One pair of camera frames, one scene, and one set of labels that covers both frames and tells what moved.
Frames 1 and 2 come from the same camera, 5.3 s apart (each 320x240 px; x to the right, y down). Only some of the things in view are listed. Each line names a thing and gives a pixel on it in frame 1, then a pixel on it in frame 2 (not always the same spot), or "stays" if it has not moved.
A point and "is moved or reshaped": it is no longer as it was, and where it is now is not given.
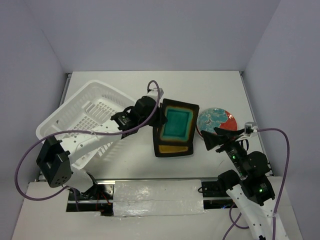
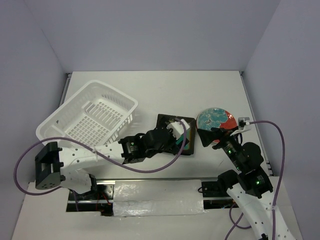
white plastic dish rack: x=92 y=107 stays
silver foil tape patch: x=150 y=197 stays
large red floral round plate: x=217 y=117 stays
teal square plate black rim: x=176 y=136 is moved or reshaped
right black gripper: x=211 y=139 stays
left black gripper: x=160 y=119 → x=172 y=147
